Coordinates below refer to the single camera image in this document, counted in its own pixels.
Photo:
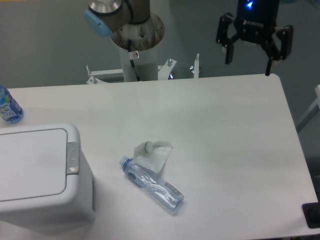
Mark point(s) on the crumpled white plastic wrapper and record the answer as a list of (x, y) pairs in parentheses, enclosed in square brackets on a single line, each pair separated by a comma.
[(152, 155)]

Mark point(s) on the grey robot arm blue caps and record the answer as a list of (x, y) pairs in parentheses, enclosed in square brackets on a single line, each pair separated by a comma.
[(105, 17)]

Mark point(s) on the blue labelled water bottle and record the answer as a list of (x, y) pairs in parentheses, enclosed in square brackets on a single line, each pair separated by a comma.
[(10, 111)]

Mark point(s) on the crushed clear plastic bottle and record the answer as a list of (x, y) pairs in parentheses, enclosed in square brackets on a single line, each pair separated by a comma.
[(160, 189)]

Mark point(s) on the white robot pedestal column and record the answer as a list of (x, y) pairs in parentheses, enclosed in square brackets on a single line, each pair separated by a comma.
[(138, 48)]

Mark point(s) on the white metal base frame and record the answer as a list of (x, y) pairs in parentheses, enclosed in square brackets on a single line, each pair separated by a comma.
[(164, 72)]

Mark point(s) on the white frame at right edge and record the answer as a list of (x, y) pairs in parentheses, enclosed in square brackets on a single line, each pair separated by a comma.
[(310, 112)]

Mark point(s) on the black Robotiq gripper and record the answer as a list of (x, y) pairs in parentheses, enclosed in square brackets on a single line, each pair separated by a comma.
[(256, 17)]

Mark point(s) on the white push-lid trash can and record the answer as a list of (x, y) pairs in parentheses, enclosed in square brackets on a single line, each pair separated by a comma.
[(46, 183)]

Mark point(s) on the black clamp at table edge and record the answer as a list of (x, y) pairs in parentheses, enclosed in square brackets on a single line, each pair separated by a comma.
[(311, 213)]

